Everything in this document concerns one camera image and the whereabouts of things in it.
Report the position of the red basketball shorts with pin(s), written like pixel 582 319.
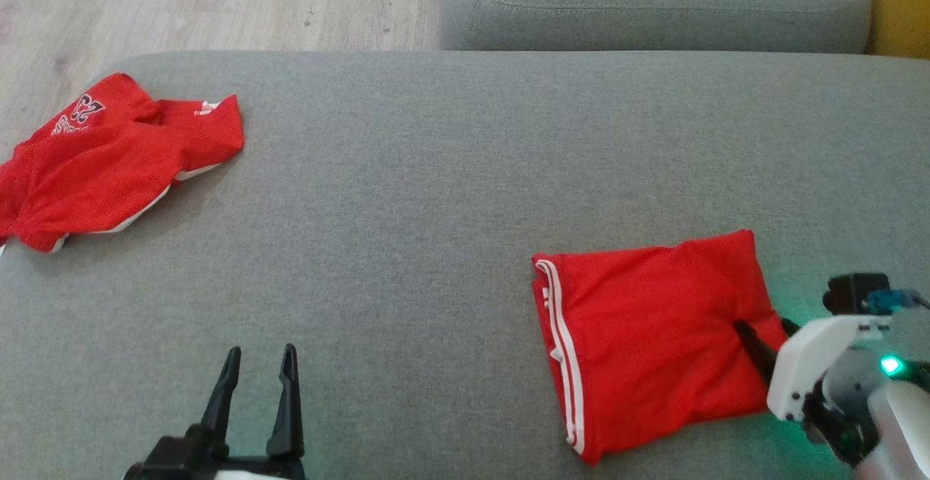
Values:
pixel 109 168

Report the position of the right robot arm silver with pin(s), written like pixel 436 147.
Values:
pixel 901 422

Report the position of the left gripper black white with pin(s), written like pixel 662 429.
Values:
pixel 174 462

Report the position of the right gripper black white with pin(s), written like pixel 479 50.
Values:
pixel 803 364

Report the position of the red jersey with white sleeves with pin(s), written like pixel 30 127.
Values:
pixel 654 342

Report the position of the yellow furniture panel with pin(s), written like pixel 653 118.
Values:
pixel 901 1

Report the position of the grey sofa cushion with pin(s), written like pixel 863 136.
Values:
pixel 654 8

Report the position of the large grey sofa seat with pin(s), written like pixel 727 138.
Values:
pixel 436 211

